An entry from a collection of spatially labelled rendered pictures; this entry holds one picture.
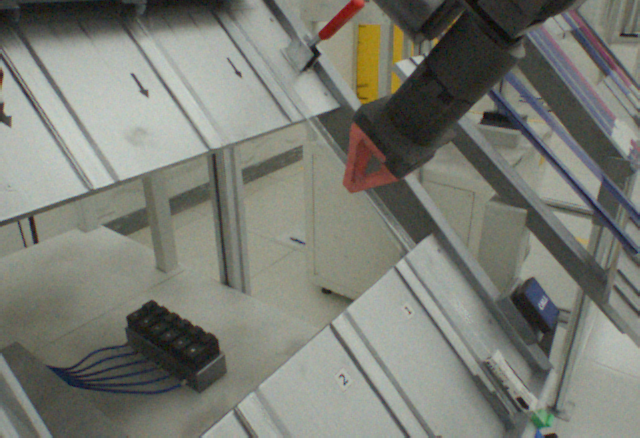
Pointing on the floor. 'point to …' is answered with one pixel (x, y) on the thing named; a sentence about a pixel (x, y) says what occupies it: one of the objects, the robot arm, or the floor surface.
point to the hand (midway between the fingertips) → (355, 181)
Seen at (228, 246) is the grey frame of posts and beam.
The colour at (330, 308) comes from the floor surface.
